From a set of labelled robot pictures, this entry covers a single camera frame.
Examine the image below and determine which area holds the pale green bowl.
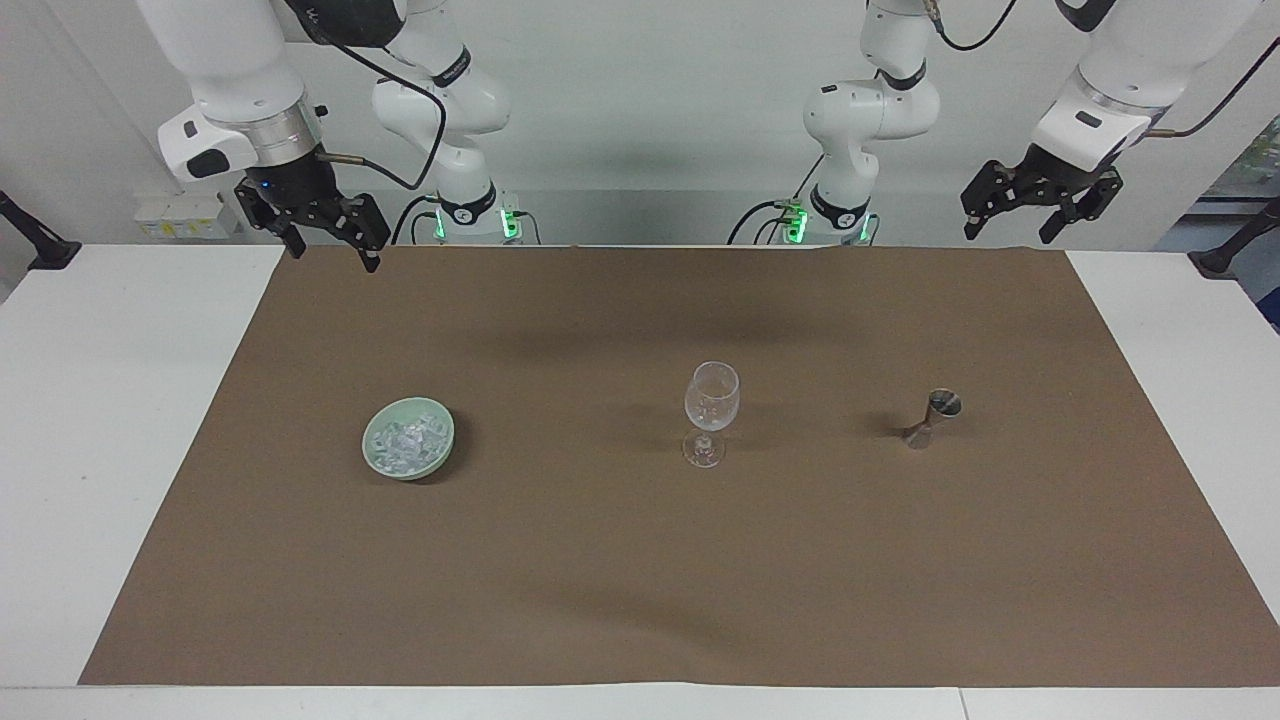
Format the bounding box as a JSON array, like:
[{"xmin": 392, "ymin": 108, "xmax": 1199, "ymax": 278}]
[{"xmin": 361, "ymin": 396, "xmax": 457, "ymax": 483}]

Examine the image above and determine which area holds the black stand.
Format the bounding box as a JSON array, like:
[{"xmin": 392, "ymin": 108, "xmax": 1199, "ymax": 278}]
[
  {"xmin": 1187, "ymin": 194, "xmax": 1280, "ymax": 280},
  {"xmin": 0, "ymin": 189, "xmax": 83, "ymax": 272}
]

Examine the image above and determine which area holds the white wall socket strip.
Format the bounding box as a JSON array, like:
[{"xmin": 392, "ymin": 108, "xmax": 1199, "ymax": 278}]
[{"xmin": 134, "ymin": 192, "xmax": 233, "ymax": 242}]

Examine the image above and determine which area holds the clear ice cubes heap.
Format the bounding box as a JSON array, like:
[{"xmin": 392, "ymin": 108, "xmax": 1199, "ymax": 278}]
[{"xmin": 368, "ymin": 415, "xmax": 449, "ymax": 471}]

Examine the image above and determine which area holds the steel double jigger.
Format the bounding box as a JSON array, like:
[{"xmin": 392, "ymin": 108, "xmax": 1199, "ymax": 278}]
[{"xmin": 902, "ymin": 388, "xmax": 965, "ymax": 451}]

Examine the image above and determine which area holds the clear wine glass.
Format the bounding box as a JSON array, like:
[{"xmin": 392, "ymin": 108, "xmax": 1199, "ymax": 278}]
[{"xmin": 682, "ymin": 360, "xmax": 743, "ymax": 469}]

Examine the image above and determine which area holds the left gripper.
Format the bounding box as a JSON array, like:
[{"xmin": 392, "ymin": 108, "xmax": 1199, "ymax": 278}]
[{"xmin": 960, "ymin": 142, "xmax": 1127, "ymax": 246}]

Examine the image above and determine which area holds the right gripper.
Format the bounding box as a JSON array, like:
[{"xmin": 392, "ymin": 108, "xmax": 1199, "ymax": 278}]
[{"xmin": 234, "ymin": 150, "xmax": 392, "ymax": 274}]

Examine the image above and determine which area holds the black cable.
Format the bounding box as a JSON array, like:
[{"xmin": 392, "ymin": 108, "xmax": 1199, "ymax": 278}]
[
  {"xmin": 726, "ymin": 152, "xmax": 831, "ymax": 247},
  {"xmin": 284, "ymin": 0, "xmax": 449, "ymax": 193},
  {"xmin": 389, "ymin": 192, "xmax": 443, "ymax": 247},
  {"xmin": 1145, "ymin": 36, "xmax": 1280, "ymax": 140},
  {"xmin": 924, "ymin": 0, "xmax": 1019, "ymax": 53}
]

